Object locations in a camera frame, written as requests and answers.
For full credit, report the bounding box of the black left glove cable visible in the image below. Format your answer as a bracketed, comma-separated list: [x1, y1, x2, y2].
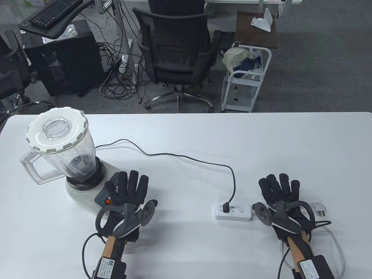
[82, 232, 108, 279]

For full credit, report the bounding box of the silver metal desk leg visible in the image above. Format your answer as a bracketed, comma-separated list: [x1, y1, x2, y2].
[116, 0, 137, 85]

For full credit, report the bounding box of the person's right forearm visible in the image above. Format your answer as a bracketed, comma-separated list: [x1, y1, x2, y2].
[286, 230, 320, 262]

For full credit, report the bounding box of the black chair with chrome base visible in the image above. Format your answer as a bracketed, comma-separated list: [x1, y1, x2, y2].
[0, 29, 56, 122]

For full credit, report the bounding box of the person's right hand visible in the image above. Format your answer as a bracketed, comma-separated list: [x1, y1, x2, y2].
[258, 173, 316, 242]

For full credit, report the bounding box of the brown side table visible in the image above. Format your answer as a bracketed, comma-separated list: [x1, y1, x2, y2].
[234, 11, 278, 50]

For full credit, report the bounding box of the black labelled right wrist box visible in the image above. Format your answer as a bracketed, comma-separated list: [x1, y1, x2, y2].
[292, 255, 332, 279]

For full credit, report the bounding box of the white power strip cable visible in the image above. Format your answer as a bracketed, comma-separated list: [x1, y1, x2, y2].
[280, 203, 345, 277]

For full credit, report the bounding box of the tangle of black floor cables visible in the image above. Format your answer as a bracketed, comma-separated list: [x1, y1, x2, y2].
[97, 0, 154, 105]

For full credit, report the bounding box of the black glove cable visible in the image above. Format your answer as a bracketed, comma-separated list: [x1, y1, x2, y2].
[276, 221, 332, 279]
[82, 232, 108, 279]

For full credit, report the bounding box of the black keyboard tray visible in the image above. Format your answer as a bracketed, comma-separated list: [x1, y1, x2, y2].
[18, 0, 95, 40]

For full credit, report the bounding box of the white utility cart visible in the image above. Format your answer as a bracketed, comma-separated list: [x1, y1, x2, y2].
[221, 41, 272, 113]

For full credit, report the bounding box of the white blender with clear jar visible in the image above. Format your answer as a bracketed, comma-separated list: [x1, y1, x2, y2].
[20, 107, 128, 216]

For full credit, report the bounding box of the black keyboard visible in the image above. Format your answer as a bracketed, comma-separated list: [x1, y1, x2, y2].
[28, 0, 83, 29]

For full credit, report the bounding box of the black labelled left wrist box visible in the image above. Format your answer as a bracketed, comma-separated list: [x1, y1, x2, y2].
[92, 257, 127, 279]

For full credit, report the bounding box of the grey left hand tracker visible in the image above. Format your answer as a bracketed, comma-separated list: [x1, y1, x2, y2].
[95, 201, 156, 239]

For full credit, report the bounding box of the black computer cabinet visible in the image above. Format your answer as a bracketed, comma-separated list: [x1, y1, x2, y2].
[23, 19, 106, 98]

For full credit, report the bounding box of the dark blue cloth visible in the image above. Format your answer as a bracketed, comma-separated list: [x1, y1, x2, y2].
[232, 57, 262, 79]

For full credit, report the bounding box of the crumpled clear plastic wrap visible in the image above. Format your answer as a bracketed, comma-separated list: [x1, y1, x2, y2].
[42, 25, 77, 44]

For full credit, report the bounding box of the beige cloth bundle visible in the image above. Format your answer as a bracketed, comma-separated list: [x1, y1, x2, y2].
[222, 47, 253, 71]

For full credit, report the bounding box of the grey hand tracker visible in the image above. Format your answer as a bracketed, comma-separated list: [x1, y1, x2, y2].
[95, 201, 156, 239]
[252, 200, 316, 234]

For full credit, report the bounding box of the black right glove cable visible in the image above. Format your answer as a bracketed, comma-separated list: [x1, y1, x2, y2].
[276, 221, 332, 279]

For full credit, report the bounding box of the black labelled wrist box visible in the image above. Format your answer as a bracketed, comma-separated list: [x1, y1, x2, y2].
[92, 257, 127, 279]
[292, 255, 332, 279]

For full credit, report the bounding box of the white plastic bag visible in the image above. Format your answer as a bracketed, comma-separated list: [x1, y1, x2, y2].
[251, 8, 273, 32]

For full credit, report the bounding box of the white floor power strip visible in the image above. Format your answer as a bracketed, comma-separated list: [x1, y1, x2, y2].
[121, 54, 137, 74]

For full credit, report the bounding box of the person's left hand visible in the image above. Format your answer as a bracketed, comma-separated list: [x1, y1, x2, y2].
[99, 170, 159, 243]

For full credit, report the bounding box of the person's left forearm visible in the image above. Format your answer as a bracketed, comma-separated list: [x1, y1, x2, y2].
[100, 234, 137, 263]

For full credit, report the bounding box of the black mesh office chair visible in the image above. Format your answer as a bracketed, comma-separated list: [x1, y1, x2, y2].
[132, 0, 224, 113]

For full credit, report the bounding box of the grey right hand tracker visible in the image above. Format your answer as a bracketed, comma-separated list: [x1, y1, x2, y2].
[252, 200, 316, 234]

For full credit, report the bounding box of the black blender power cord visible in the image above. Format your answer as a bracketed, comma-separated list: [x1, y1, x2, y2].
[94, 139, 236, 213]

